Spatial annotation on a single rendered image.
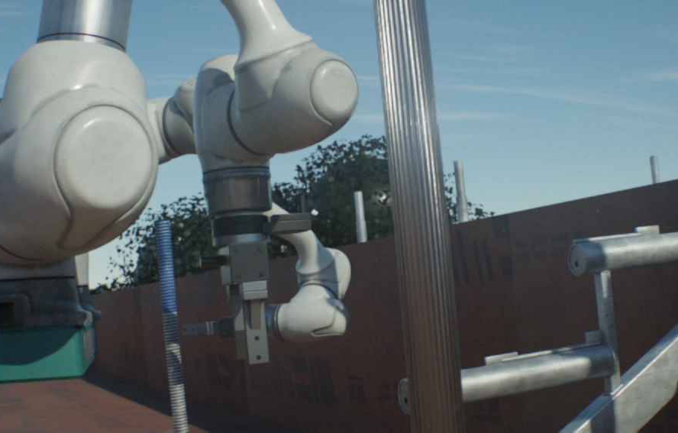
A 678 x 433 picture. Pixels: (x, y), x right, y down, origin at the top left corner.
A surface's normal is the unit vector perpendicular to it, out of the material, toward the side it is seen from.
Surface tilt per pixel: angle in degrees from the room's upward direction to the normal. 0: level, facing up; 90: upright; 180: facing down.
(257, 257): 90
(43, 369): 90
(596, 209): 90
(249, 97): 104
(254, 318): 120
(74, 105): 53
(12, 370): 90
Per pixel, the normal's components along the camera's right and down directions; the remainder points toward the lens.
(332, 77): 0.65, 0.04
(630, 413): 0.39, -0.09
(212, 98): -0.63, -0.27
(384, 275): -0.92, 0.06
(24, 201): -0.47, 0.44
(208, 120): -0.75, 0.01
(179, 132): -0.27, 0.42
